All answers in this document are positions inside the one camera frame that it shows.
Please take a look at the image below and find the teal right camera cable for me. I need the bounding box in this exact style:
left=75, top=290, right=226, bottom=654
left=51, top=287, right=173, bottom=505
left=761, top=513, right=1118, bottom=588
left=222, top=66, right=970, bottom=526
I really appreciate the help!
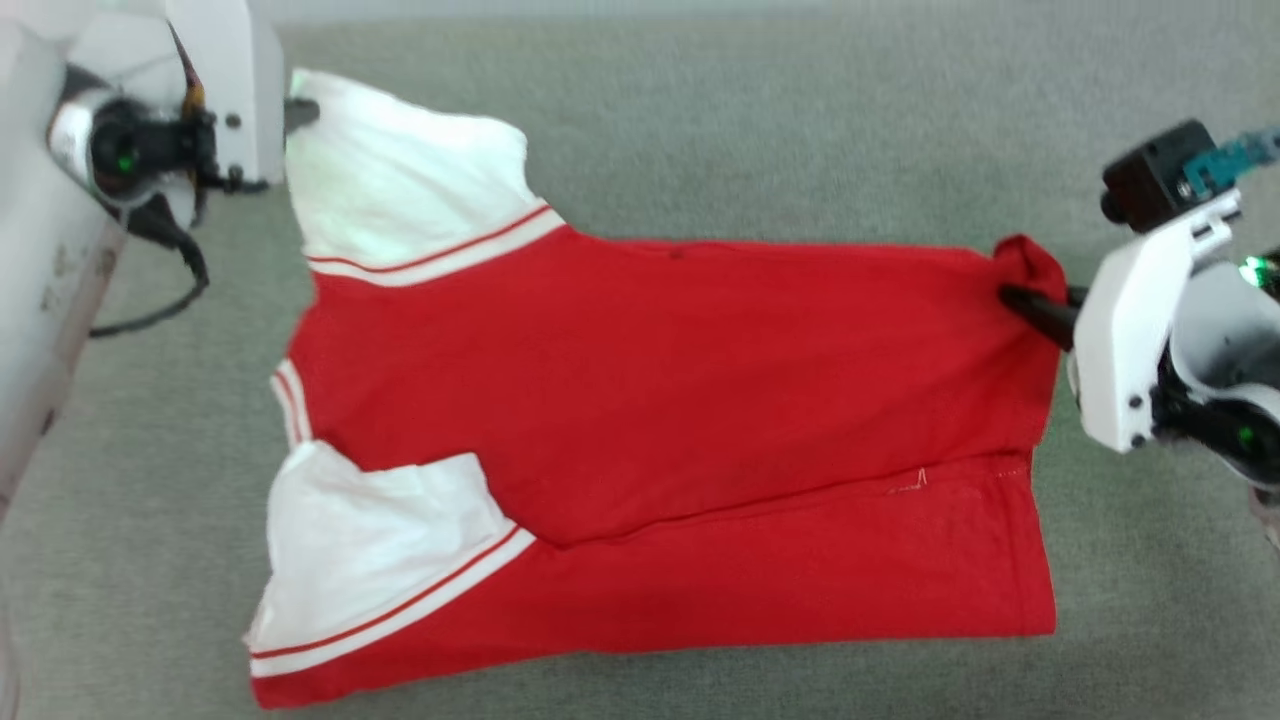
left=1183, top=126, right=1280, bottom=198

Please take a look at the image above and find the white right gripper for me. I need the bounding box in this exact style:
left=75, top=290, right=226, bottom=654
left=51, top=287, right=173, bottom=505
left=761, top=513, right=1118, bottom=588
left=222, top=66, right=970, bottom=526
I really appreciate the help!
left=999, top=188, right=1243, bottom=454

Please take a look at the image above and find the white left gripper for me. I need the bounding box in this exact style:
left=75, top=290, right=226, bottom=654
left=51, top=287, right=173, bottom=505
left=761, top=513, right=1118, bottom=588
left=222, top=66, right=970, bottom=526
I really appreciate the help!
left=165, top=0, right=322, bottom=193

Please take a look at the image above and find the black left camera cable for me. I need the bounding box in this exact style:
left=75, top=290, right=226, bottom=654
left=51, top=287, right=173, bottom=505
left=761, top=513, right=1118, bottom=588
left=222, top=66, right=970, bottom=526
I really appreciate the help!
left=88, top=192, right=212, bottom=339

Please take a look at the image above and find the red and white basketball jersey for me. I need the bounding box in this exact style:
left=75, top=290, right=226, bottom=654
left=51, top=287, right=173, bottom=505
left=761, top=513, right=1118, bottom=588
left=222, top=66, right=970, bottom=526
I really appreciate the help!
left=243, top=68, right=1069, bottom=711

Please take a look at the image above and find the grey fabric sofa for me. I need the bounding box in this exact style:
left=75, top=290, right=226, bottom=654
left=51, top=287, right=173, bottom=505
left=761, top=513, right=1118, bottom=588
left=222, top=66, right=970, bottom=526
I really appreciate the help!
left=0, top=0, right=1280, bottom=720

